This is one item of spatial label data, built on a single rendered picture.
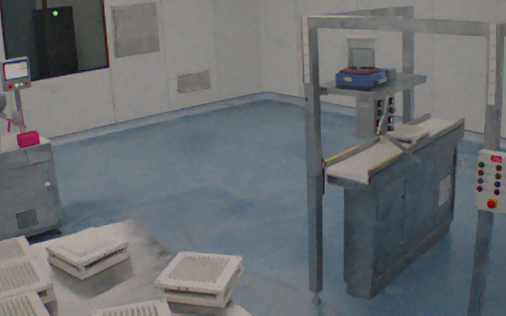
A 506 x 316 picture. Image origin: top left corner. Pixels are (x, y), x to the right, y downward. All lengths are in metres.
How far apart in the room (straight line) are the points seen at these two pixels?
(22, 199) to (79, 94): 3.27
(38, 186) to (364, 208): 2.49
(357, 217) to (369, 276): 0.36
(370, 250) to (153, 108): 5.28
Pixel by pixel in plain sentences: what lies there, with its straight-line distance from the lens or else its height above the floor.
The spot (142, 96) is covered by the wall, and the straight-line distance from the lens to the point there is 7.95.
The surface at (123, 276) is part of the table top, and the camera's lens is 2.18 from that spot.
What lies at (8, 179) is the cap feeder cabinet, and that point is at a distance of 4.44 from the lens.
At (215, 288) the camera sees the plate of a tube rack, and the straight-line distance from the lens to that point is 1.89.
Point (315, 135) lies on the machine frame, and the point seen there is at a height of 1.02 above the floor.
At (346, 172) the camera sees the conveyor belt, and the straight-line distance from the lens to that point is 3.05.
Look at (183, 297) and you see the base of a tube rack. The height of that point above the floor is 0.83.
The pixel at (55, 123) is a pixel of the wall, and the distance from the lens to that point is 7.49.
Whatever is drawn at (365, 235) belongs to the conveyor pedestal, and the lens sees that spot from 3.26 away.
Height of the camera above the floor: 1.81
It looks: 17 degrees down
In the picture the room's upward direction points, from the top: 3 degrees counter-clockwise
